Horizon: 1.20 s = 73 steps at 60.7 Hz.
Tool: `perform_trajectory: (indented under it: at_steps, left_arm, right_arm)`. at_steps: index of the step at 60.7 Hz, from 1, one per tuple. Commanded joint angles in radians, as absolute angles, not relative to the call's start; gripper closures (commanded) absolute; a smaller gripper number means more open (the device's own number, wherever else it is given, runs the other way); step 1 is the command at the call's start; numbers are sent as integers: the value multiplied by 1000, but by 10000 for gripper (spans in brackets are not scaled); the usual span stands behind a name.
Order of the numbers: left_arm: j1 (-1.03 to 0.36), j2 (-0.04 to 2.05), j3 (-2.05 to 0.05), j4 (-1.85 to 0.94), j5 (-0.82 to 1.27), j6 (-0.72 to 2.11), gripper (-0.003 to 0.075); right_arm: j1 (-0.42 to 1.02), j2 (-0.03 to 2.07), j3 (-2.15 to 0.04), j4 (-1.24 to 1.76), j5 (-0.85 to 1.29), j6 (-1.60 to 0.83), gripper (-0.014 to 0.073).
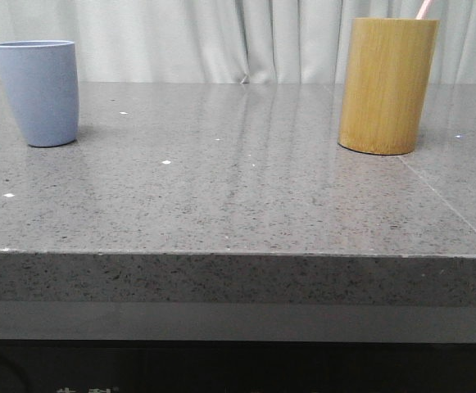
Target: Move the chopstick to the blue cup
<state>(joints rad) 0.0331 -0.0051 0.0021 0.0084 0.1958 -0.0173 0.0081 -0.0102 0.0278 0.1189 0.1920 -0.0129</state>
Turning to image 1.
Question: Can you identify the blue plastic cup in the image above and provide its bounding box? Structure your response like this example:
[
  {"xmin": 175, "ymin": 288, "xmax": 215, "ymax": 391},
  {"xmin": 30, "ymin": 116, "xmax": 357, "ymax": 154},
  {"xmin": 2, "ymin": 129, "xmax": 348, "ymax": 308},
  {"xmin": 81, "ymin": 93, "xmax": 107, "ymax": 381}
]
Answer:
[{"xmin": 0, "ymin": 40, "xmax": 79, "ymax": 147}]

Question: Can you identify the pink chopstick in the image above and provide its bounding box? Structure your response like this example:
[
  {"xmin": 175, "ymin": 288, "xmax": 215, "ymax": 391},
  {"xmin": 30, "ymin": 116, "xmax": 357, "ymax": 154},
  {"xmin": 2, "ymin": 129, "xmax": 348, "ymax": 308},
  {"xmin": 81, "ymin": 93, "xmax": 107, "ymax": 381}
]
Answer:
[{"xmin": 415, "ymin": 0, "xmax": 433, "ymax": 20}]

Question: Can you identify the white pleated curtain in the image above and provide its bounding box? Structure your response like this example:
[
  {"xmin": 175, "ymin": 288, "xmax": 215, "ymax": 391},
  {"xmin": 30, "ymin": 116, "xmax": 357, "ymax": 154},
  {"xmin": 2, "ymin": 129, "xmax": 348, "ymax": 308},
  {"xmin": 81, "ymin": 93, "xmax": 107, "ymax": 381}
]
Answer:
[{"xmin": 0, "ymin": 0, "xmax": 476, "ymax": 85}]

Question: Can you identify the bamboo cylindrical holder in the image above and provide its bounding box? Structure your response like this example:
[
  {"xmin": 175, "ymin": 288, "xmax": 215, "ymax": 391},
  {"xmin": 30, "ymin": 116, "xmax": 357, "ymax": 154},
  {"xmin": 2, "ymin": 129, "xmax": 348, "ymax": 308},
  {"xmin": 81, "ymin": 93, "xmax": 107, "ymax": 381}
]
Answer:
[{"xmin": 338, "ymin": 17, "xmax": 438, "ymax": 156}]

